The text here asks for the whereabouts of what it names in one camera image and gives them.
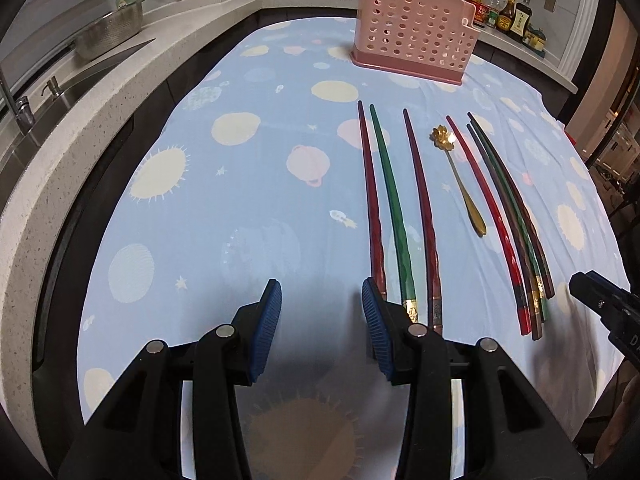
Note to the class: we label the green chopstick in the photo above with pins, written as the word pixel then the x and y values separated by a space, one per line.
pixel 391 200
pixel 543 310

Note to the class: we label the chrome soap dispenser pump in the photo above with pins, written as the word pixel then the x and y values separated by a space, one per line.
pixel 52 86

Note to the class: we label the dark red chopstick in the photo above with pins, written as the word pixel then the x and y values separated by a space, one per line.
pixel 421 210
pixel 370 200

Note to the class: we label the purple brown chopstick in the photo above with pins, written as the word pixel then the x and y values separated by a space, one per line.
pixel 535 329

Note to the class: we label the beige wall socket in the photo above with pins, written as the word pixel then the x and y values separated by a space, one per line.
pixel 550 4

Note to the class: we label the brown sauce bottle yellow cap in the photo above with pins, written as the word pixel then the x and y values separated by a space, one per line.
pixel 508 17

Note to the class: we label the teal condiment jar set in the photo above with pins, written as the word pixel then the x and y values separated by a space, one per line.
pixel 536 40

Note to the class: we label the gold flower spoon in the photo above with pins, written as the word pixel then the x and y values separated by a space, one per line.
pixel 475 215

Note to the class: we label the metal colander bowl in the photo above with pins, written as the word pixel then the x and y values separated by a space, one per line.
pixel 107 30

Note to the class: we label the speckled white kitchen counter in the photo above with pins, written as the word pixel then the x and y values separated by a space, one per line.
pixel 75 125

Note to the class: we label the person's right hand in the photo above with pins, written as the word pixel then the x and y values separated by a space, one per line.
pixel 627 410

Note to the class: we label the small green cap jar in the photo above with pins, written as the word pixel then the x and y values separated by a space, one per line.
pixel 493 20

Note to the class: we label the chrome faucet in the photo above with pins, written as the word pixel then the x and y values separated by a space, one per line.
pixel 20 107

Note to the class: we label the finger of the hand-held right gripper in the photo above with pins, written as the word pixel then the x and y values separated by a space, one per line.
pixel 595 292

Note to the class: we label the stainless steel sink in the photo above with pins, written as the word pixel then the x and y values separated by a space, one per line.
pixel 75 80

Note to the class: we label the pink perforated utensil basket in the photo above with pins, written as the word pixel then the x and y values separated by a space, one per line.
pixel 415 35

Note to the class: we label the dark brown chopstick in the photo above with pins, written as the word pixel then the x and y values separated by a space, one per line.
pixel 549 285

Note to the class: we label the red instant noodle cup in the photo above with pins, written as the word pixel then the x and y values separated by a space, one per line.
pixel 482 14

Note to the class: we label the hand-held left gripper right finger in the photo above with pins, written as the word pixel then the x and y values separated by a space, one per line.
pixel 375 330

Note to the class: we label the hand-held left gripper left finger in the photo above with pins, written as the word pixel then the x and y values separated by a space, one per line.
pixel 267 330

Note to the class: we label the blue planet print tablecloth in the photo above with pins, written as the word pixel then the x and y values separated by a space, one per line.
pixel 250 210

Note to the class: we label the dark soy sauce bottle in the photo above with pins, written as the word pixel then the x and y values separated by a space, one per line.
pixel 522 22

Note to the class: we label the bright red chopstick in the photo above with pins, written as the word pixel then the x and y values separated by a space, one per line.
pixel 523 322

